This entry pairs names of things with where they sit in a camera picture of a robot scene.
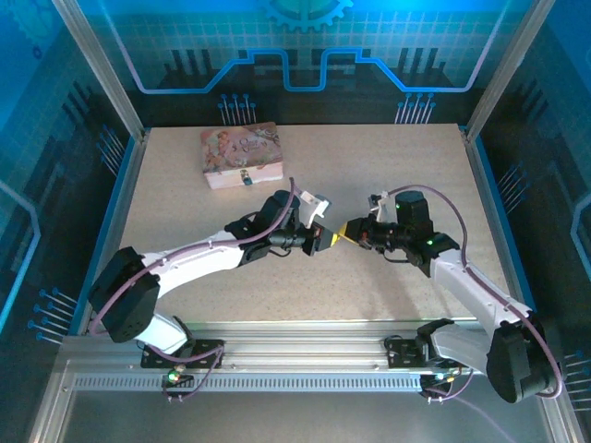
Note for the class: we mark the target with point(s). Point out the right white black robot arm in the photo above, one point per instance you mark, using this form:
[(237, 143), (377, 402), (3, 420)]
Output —
[(461, 281)]

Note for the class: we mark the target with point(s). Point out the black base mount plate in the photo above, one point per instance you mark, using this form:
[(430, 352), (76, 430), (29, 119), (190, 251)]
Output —
[(404, 353), (208, 353)]

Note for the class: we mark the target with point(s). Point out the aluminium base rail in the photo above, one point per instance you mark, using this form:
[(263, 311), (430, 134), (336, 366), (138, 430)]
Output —
[(300, 346)]

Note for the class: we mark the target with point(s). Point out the pink decorated wooden box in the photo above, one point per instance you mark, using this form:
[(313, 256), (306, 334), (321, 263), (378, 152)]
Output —
[(241, 152)]

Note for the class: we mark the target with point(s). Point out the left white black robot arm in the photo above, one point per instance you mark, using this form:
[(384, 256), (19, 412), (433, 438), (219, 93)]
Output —
[(194, 260)]

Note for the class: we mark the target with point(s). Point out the small padlock on box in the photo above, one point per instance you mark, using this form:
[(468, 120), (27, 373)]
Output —
[(248, 178)]

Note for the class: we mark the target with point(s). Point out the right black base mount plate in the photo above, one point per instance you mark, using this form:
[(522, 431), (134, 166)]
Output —
[(404, 353)]

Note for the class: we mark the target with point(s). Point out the aluminium table side rail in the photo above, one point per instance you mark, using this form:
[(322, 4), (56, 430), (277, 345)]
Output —
[(496, 217), (115, 221)]

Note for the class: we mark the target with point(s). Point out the aluminium frame post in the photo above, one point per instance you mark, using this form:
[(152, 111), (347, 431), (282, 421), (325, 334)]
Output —
[(508, 69), (99, 69)]

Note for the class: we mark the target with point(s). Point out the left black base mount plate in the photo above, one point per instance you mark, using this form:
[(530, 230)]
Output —
[(208, 353)]

